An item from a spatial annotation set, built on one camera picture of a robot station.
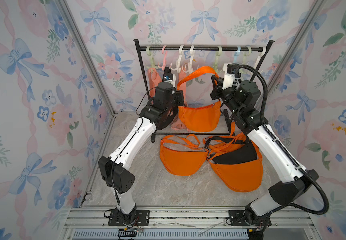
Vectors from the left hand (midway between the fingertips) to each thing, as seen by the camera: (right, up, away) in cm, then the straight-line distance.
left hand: (183, 90), depth 73 cm
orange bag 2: (0, -36, +20) cm, 41 cm away
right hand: (+13, +4, -9) cm, 16 cm away
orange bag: (+11, -13, +12) cm, 20 cm away
